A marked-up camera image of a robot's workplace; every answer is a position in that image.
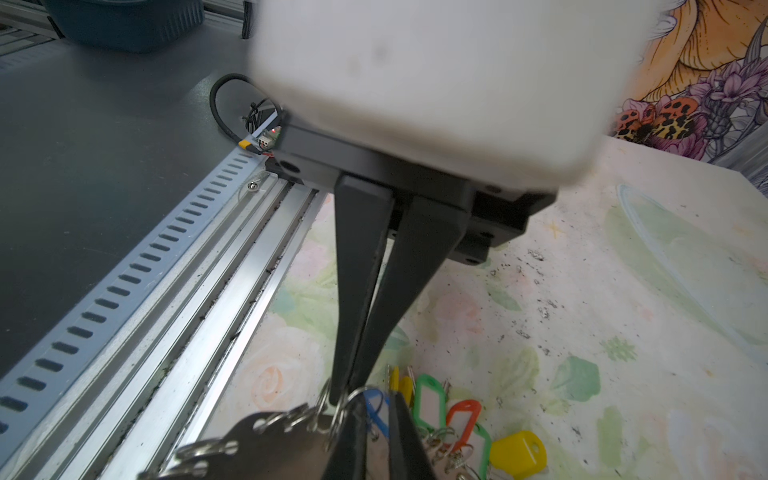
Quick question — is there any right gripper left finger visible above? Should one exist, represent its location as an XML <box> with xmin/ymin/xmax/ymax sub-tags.
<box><xmin>321</xmin><ymin>396</ymin><xmax>368</xmax><ymax>480</ymax></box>

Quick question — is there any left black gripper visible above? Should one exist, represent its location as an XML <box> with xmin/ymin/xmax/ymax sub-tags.
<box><xmin>266</xmin><ymin>114</ymin><xmax>557</xmax><ymax>404</ymax></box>

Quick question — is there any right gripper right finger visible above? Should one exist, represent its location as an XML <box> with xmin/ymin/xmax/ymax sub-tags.
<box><xmin>388</xmin><ymin>392</ymin><xmax>437</xmax><ymax>480</ymax></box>

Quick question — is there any large metal keyring with keys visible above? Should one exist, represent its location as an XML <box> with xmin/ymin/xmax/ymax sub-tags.
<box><xmin>139</xmin><ymin>373</ymin><xmax>548</xmax><ymax>479</ymax></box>

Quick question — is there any blue tagged key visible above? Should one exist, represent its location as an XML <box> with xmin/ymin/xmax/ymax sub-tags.
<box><xmin>363</xmin><ymin>388</ymin><xmax>390</xmax><ymax>441</ymax></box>

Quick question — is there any green circuit board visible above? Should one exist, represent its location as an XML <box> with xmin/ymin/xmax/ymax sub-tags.
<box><xmin>238</xmin><ymin>125</ymin><xmax>281</xmax><ymax>156</ymax></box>

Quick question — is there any white vented panel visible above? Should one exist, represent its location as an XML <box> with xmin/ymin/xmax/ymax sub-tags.
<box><xmin>1</xmin><ymin>149</ymin><xmax>262</xmax><ymax>463</ymax></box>

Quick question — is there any dark teal plastic bin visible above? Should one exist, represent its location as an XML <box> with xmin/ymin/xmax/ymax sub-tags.
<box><xmin>43</xmin><ymin>0</ymin><xmax>204</xmax><ymax>53</ymax></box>

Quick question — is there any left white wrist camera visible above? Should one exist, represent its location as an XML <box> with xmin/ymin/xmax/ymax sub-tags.
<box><xmin>249</xmin><ymin>1</ymin><xmax>661</xmax><ymax>189</ymax></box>

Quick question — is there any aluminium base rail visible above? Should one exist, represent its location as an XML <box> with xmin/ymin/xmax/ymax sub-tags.
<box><xmin>2</xmin><ymin>172</ymin><xmax>325</xmax><ymax>479</ymax></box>

